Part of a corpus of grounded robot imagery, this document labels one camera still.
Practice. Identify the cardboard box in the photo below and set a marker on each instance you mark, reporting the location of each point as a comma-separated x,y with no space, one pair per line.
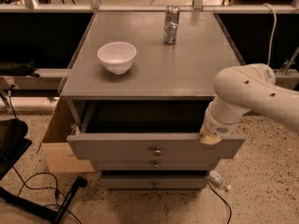
59,156

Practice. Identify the metal railing frame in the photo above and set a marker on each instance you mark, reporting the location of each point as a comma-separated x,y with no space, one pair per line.
149,6

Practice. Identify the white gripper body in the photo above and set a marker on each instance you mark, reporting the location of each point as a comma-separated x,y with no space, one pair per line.
214,125

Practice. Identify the silver drink can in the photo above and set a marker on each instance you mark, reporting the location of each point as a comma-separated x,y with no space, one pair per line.
171,24

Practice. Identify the white bowl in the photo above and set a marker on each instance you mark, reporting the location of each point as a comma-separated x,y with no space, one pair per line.
117,57

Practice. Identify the grey top drawer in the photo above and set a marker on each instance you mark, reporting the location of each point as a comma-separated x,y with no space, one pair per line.
122,132

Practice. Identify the grey drawer cabinet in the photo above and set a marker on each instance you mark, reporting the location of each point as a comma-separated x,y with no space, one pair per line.
180,72

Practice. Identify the grey middle drawer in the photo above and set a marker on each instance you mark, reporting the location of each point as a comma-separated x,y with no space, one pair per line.
150,165

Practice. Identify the grey bottom drawer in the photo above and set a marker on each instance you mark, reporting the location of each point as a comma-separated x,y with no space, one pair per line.
153,182

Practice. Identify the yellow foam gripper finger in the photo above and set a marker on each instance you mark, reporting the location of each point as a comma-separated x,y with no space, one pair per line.
210,139

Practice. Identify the grey drawer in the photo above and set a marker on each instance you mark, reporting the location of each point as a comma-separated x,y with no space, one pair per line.
150,165
153,182
122,132

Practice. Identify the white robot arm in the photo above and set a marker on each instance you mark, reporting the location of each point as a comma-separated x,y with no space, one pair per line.
240,89

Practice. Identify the black cloth on ledge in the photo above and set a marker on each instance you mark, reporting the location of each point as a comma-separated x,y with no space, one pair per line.
16,69

